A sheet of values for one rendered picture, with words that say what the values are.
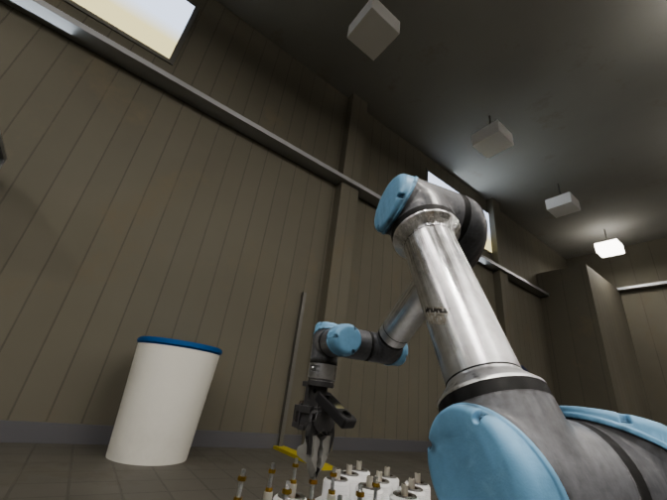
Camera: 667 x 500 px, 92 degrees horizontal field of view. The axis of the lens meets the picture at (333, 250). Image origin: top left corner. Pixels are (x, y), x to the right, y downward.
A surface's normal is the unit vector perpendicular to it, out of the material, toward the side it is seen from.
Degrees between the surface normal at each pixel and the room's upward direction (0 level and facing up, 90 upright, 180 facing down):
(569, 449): 65
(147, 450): 94
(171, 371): 94
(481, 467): 97
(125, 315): 90
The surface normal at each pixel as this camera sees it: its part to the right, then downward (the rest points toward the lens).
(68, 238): 0.59, -0.27
